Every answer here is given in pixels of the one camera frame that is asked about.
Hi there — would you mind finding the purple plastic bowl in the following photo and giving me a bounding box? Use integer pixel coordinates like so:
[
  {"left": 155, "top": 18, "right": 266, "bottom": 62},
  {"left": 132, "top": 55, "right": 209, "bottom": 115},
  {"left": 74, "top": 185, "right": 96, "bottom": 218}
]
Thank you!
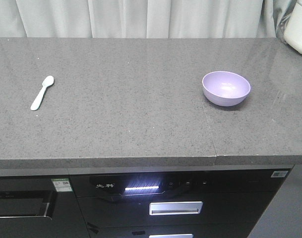
[{"left": 202, "top": 71, "right": 251, "bottom": 107}]

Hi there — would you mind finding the pale green plastic spoon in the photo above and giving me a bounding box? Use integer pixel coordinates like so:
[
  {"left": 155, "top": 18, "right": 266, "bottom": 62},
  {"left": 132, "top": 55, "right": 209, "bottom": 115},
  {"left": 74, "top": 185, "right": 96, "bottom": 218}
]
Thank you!
[{"left": 30, "top": 75, "right": 54, "bottom": 111}]

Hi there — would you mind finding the black drawer sterilizer cabinet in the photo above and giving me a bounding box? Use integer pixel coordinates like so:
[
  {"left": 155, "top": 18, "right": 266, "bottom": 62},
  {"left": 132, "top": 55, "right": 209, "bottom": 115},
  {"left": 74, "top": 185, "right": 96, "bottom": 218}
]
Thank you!
[{"left": 70, "top": 168, "right": 290, "bottom": 238}]

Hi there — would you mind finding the black built-in dishwasher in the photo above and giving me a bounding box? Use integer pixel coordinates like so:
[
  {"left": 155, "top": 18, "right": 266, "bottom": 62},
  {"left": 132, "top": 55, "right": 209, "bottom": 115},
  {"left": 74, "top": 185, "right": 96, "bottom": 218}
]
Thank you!
[{"left": 0, "top": 175, "right": 89, "bottom": 238}]

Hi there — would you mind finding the grey corner cabinet door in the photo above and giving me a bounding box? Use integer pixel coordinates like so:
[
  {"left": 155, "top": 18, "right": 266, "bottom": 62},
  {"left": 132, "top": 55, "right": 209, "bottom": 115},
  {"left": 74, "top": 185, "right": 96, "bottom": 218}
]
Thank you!
[{"left": 249, "top": 165, "right": 302, "bottom": 238}]

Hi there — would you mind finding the white curtain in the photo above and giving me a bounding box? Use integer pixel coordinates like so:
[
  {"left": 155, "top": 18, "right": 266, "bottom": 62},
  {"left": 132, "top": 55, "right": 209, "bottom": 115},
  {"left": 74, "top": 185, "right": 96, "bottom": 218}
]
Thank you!
[{"left": 0, "top": 0, "right": 295, "bottom": 39}]

